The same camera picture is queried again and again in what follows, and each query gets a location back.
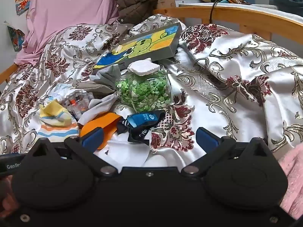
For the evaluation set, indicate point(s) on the glass jar of green pieces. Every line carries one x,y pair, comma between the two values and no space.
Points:
146,92

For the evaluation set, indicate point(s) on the white teal tissue packet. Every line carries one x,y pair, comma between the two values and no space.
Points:
64,90

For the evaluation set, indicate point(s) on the pink bed sheet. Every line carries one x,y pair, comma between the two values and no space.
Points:
66,4

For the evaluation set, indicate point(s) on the dark blue cloth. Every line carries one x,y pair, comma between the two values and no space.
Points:
284,2

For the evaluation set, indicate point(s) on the white crochet jar cover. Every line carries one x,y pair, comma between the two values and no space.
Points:
143,68

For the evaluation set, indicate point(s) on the white cloth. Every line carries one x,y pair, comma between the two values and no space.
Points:
127,151

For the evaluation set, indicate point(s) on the light grey cloth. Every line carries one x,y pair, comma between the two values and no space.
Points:
99,108

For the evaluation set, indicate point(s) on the grey box with cartoon print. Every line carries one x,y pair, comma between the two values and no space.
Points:
142,45

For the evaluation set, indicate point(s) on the floral satin blanket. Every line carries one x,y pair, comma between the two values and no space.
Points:
236,52

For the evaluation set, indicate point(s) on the orange sock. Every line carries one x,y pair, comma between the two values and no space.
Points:
109,123

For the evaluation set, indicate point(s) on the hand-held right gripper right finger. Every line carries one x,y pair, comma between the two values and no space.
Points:
207,138

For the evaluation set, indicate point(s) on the colourful cartoon wall poster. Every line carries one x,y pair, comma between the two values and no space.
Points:
23,1

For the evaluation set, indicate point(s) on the pink fleece garment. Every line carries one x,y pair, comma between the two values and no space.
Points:
293,170

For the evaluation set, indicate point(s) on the wooden bed frame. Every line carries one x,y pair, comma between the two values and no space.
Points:
236,14

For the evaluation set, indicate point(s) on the striped yellow blue sock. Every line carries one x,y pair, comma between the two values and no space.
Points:
56,123

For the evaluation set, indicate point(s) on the beige knitted cloth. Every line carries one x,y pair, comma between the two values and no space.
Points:
94,87

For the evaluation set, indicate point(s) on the dark grey cloth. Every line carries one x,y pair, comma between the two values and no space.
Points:
107,75

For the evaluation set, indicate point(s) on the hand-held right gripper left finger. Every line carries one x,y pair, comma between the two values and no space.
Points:
92,137

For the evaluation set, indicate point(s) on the blue orange wall poster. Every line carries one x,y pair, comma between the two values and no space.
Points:
15,37

